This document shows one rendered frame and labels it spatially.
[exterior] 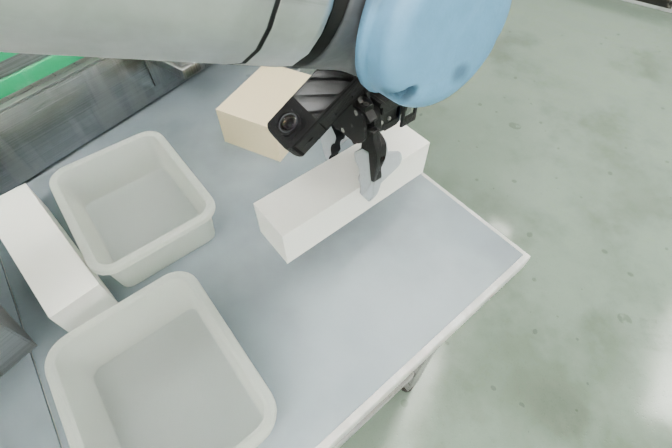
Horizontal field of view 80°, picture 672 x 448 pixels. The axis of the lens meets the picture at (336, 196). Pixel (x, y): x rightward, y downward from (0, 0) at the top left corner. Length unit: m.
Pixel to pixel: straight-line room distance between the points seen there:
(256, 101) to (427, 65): 0.58
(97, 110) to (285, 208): 0.48
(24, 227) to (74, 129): 0.22
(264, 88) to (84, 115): 0.32
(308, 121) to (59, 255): 0.39
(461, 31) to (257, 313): 0.46
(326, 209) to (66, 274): 0.34
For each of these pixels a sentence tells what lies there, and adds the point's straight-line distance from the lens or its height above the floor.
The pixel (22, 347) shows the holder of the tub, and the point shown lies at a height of 0.77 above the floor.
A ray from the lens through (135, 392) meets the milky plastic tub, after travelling 0.58.
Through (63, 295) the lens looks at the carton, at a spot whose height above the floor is 0.81.
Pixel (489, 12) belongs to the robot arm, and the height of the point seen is 1.19.
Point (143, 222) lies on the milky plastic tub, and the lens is 0.70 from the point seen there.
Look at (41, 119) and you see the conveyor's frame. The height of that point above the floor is 0.84.
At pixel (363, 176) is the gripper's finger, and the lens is 0.47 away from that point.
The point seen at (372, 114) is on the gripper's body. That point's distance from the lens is 0.42.
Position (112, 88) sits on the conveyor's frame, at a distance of 0.86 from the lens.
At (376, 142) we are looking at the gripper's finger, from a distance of 0.43.
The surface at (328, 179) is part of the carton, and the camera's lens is 0.50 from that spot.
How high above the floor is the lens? 1.27
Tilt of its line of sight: 51 degrees down
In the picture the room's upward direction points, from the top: straight up
